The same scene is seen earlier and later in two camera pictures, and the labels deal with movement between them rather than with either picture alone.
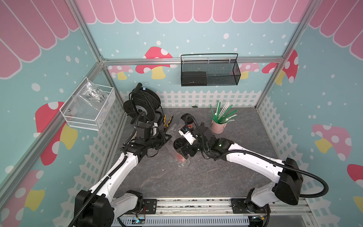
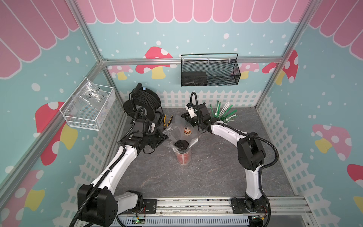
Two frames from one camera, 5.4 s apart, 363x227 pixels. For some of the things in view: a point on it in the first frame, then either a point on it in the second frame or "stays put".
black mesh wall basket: x=210 y=69 stays put
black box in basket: x=194 y=78 stays put
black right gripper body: x=195 y=146 → x=194 y=121
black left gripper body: x=157 y=141 stays put
